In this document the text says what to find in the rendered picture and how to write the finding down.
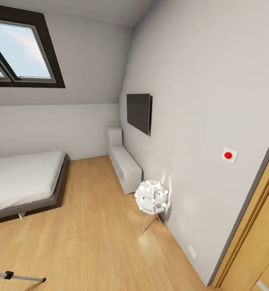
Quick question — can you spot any camera tripod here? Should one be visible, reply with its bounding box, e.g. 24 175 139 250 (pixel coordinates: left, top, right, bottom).
0 271 46 282

